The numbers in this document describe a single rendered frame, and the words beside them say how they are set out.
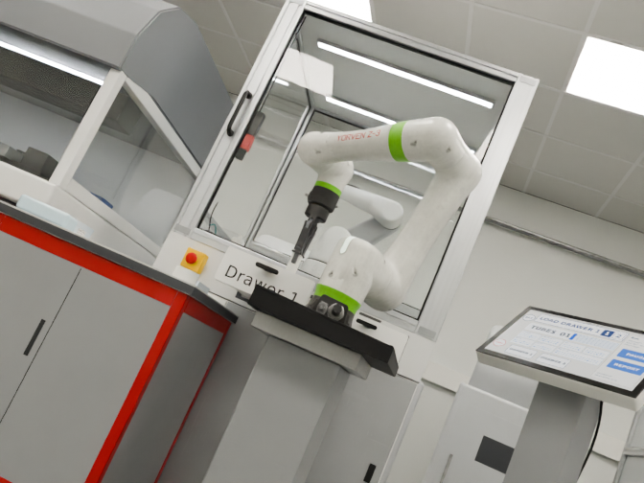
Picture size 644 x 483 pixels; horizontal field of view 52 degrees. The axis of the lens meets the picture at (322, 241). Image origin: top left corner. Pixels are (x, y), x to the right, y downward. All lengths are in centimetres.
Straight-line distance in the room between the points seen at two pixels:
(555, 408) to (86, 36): 198
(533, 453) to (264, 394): 89
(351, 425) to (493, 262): 352
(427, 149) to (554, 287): 390
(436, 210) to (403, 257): 16
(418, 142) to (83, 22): 134
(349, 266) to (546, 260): 406
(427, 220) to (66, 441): 111
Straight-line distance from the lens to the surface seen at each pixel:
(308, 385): 164
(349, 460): 228
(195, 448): 235
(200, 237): 243
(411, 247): 187
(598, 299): 568
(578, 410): 214
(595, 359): 212
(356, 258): 172
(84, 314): 186
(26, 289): 194
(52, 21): 267
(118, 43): 253
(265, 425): 165
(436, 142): 181
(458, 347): 546
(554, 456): 214
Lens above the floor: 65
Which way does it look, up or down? 12 degrees up
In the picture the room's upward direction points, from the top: 24 degrees clockwise
